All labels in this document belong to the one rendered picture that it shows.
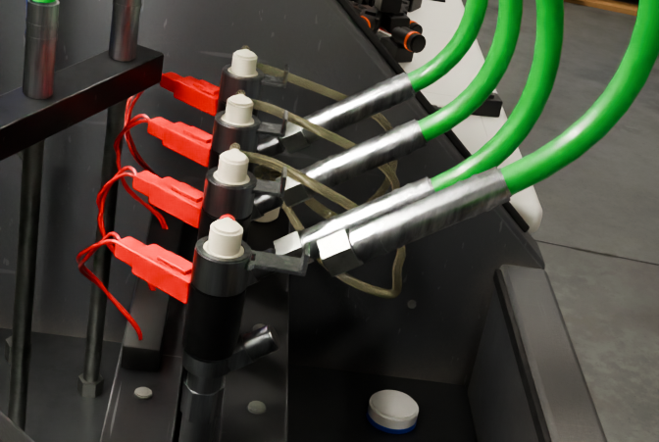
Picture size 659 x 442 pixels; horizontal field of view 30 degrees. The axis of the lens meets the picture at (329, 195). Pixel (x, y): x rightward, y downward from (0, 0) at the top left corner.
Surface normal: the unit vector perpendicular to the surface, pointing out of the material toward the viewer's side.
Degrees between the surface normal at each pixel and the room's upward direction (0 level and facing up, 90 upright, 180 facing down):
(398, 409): 0
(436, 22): 0
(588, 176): 0
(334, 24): 90
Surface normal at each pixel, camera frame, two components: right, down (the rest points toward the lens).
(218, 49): 0.03, 0.45
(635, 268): 0.16, -0.88
